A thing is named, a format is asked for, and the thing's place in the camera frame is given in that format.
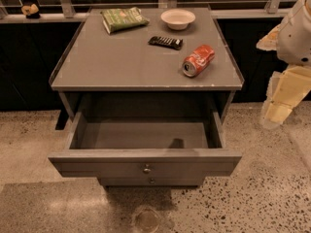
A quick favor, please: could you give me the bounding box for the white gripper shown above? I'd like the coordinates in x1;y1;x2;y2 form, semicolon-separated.
256;0;311;129

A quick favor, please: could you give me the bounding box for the grey top drawer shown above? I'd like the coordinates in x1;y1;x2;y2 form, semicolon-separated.
48;92;243;179

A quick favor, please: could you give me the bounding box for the round drawer knob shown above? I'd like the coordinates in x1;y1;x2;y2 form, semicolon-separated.
143;164;152;174

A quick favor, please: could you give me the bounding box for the red soda can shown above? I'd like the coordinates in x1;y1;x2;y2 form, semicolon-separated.
182;45;215;78

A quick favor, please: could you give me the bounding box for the metal railing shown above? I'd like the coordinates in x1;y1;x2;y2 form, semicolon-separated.
0;0;311;21

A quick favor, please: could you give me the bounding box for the black snack bar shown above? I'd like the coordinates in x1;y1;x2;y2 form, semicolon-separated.
149;36;183;50

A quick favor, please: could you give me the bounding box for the white bowl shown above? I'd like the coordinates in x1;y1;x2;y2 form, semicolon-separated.
160;9;195;30

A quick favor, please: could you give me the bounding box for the grey cabinet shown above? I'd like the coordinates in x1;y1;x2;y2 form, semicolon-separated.
51;8;243;117

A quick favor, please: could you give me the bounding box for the green chip bag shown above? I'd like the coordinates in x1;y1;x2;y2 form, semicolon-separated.
100;7;150;34

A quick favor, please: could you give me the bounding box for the small yellow black object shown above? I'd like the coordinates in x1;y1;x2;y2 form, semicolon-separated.
21;4;40;18

